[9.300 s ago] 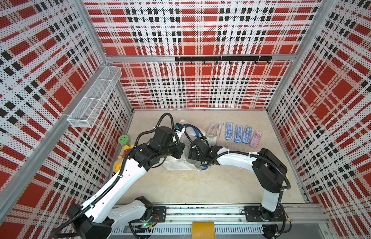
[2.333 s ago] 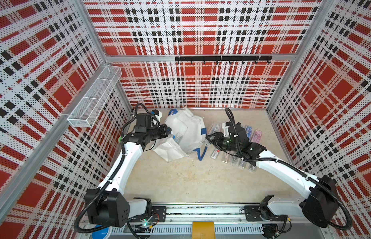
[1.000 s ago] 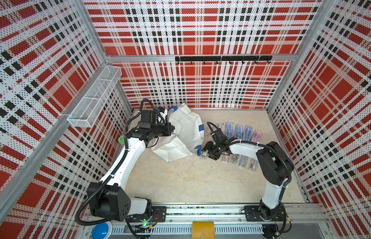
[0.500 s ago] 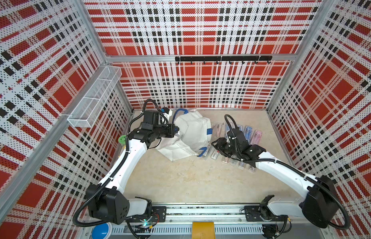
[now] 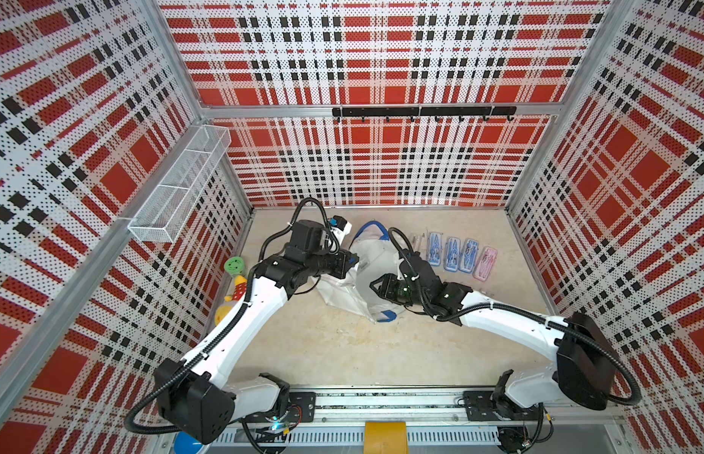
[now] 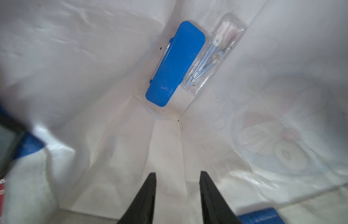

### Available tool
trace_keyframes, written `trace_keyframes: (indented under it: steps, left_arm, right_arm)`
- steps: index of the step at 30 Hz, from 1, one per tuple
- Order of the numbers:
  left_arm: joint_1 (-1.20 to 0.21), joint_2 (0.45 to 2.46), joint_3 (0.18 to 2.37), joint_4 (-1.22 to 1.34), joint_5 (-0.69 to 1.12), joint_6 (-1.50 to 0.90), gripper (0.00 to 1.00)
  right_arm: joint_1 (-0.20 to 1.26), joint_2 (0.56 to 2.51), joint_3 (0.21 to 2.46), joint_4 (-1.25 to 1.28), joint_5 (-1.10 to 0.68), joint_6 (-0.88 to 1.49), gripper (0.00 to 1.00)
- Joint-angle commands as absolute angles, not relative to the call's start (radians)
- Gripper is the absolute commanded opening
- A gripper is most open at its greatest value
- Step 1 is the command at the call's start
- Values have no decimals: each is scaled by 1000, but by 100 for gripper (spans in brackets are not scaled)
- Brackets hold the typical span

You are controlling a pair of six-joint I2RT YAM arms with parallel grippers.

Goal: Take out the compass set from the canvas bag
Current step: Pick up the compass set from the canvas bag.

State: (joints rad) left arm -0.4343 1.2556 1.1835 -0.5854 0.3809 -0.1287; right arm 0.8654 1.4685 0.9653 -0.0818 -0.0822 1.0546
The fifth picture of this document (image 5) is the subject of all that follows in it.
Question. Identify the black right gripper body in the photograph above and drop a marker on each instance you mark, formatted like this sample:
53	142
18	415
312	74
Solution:
397	290

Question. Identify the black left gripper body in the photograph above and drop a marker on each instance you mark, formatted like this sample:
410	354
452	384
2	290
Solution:
326	263

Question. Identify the white canvas bag blue handles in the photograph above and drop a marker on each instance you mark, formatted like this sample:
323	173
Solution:
378	257

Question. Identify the blue compass set case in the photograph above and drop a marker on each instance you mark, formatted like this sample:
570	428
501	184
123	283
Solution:
469	256
452	256
435	248

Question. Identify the pink compass set case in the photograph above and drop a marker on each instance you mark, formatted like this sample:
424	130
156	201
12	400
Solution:
485	264

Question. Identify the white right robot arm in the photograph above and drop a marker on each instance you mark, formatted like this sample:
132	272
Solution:
581	366

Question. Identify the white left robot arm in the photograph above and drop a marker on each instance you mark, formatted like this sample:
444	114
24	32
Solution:
190	394

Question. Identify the yellow toy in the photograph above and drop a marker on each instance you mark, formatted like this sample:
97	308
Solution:
231	299

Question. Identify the green round toy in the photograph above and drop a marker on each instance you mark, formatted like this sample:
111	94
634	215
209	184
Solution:
234	266

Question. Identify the blue round button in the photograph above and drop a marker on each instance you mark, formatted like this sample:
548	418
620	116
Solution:
185	444

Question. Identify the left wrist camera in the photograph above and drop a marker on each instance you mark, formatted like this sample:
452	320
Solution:
318	238

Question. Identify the white wire mesh basket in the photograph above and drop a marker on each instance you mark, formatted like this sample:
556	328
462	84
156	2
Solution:
164	214

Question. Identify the black hook rail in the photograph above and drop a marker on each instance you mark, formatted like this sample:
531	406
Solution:
484	112

